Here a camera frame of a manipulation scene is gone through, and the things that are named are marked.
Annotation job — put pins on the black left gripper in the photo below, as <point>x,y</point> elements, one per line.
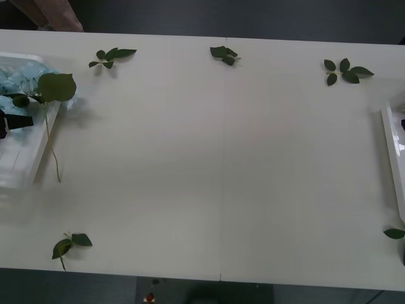
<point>2,126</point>

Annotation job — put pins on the shallow white box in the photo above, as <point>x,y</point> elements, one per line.
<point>395,158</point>
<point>22,158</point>

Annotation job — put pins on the loose green leaf twig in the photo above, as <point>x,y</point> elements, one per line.
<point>350,76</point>
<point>218,51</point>
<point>121,53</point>
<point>395,233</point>
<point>81,239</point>

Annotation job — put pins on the person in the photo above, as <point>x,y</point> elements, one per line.
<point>57,12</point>

